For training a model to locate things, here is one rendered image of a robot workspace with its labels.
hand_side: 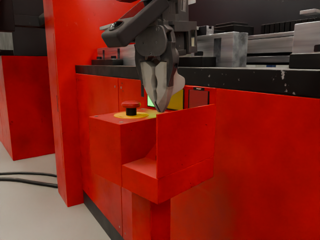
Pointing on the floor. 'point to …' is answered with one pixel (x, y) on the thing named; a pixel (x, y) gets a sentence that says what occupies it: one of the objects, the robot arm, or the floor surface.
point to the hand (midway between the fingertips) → (157, 105)
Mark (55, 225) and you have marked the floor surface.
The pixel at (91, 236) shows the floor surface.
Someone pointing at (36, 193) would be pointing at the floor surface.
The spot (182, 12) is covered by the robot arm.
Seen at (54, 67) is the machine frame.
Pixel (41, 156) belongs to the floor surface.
